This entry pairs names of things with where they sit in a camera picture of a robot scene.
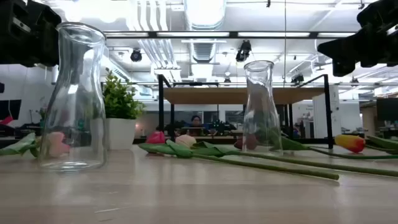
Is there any person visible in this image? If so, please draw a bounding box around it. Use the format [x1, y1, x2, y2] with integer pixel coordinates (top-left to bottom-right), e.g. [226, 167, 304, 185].
[189, 114, 203, 129]

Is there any black monitor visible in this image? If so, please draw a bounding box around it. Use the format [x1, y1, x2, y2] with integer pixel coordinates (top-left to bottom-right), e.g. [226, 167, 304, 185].
[376, 98, 398, 122]
[0, 99, 22, 121]

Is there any black overhead frame beam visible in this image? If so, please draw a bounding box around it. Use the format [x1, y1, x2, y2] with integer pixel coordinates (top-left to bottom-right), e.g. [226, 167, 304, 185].
[102, 30, 357, 40]

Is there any green plant in white pot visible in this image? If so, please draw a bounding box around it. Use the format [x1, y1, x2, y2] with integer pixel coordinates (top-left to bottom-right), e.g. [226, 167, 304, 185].
[93, 70, 146, 151]

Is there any red tulip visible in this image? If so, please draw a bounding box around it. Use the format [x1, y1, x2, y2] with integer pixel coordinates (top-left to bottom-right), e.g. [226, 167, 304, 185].
[138, 130, 340, 181]

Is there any black ceiling camera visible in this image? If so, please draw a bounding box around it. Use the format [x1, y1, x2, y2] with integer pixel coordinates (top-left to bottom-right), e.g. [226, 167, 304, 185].
[290, 73, 305, 85]
[235, 39, 252, 63]
[130, 48, 143, 63]

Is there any clear glass vase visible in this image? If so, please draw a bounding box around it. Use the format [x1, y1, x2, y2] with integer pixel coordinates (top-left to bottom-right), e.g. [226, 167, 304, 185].
[241, 60, 284, 156]
[39, 21, 109, 171]

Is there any wooden shelf with black frame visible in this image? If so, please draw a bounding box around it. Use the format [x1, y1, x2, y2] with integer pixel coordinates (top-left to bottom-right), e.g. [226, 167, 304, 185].
[157, 73, 334, 150]

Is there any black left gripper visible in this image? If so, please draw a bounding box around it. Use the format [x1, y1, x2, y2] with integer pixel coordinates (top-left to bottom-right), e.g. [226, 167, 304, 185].
[0, 0, 62, 68]

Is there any black aluminium table frame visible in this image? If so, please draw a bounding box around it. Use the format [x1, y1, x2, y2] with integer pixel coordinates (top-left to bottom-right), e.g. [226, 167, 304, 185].
[0, 136, 398, 149]

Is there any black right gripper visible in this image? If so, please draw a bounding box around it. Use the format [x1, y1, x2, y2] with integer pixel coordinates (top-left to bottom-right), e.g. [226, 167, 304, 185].
[317, 0, 398, 77]

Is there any pink tulip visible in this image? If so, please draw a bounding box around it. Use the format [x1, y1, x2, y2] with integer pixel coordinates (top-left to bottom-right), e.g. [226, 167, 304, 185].
[0, 131, 72, 159]

